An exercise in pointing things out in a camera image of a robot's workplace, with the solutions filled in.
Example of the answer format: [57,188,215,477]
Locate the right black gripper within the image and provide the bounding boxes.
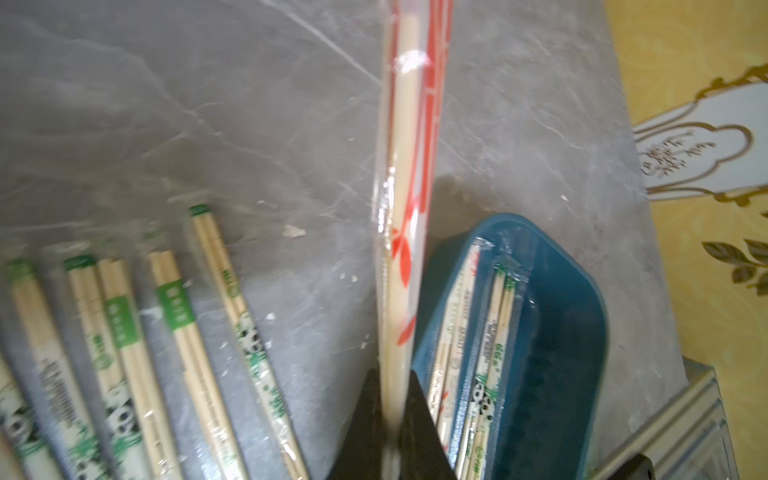
[608,453,656,480]

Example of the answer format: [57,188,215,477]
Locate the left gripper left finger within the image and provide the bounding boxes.
[327,369,384,480]

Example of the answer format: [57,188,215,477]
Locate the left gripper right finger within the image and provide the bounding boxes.
[399,371,456,480]

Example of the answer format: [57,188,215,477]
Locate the teal plastic storage box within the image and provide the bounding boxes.
[412,213,608,479]

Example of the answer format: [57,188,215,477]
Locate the green text chopsticks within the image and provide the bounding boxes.
[427,240,482,453]

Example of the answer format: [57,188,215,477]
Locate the green top panda chopsticks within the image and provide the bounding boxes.
[143,248,253,480]

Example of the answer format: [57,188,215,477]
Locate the green tip chopsticks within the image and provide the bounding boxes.
[64,254,183,479]

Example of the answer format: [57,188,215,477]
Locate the red leaf chopsticks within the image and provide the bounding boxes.
[373,1,453,433]

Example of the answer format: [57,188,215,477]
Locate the green label chopsticks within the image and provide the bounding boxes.
[1,358,63,480]

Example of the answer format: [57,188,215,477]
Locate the bamboo print chopsticks in box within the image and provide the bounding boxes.
[456,263,518,479]

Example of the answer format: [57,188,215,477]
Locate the aluminium front rail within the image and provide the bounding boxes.
[586,358,740,479]

